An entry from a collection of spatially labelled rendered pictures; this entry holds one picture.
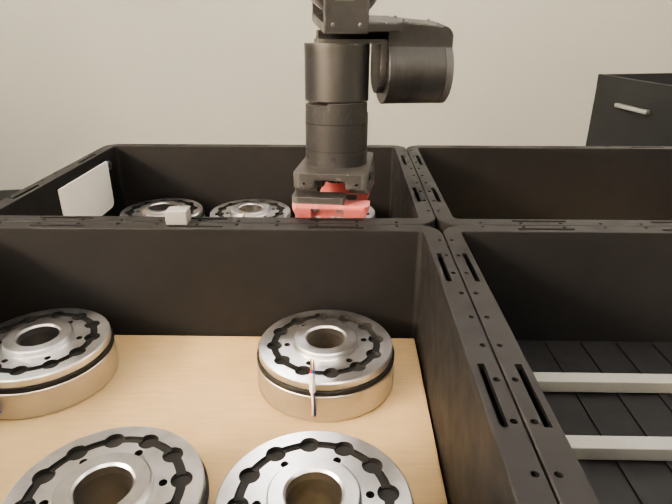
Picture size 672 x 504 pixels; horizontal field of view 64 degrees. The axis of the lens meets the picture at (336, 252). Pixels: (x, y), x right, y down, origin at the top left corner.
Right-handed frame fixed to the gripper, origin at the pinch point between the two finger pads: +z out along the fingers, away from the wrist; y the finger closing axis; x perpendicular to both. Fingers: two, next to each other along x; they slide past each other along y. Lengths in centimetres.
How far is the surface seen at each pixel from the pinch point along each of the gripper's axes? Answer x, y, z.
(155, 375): 12.4, -16.0, 4.7
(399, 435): -6.6, -20.5, 4.8
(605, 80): -76, 155, -6
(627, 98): -80, 142, -2
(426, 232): -8.2, -8.9, -5.6
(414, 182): -7.6, 5.2, -6.0
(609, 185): -34.0, 24.0, -1.7
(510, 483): -10.2, -33.9, -4.7
